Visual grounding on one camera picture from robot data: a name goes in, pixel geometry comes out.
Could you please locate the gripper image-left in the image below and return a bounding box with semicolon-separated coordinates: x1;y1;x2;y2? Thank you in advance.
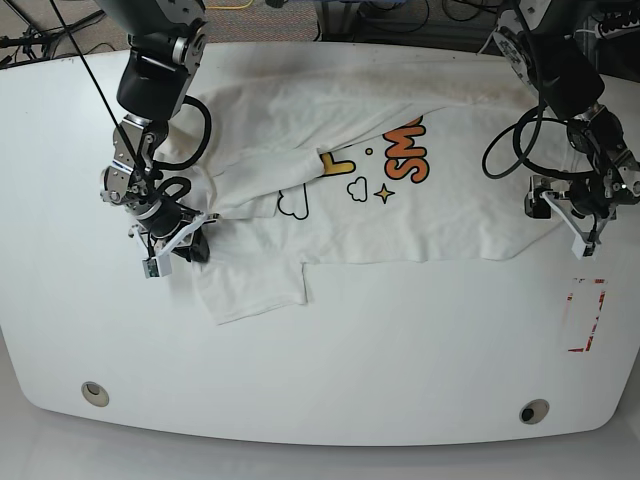
128;199;219;264

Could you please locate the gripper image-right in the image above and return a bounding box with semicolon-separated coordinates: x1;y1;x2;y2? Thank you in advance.
524;175;616;249

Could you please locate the white printed T-shirt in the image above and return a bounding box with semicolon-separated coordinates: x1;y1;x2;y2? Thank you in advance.
185;60;556;324

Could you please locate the red tape rectangle marking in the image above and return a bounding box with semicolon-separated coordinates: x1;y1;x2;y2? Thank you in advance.
561;278;607;353

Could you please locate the white power strip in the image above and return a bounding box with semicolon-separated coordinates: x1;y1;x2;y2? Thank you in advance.
596;15;639;39

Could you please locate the black tripod stand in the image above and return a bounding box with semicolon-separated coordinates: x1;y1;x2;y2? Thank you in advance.
1;1;106;69

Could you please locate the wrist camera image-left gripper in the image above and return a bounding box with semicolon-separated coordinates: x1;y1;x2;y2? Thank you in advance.
142;255;172;279

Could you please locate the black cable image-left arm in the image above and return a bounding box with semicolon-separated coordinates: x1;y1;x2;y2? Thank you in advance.
49;0;214;211

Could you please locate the left table cable grommet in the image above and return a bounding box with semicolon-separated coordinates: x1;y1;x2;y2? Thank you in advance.
81;382;109;408

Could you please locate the table cable grommet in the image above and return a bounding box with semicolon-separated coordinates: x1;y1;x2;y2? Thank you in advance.
519;399;550;425
81;382;109;408

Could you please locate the right table cable grommet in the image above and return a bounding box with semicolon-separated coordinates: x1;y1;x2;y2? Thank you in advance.
519;399;550;425

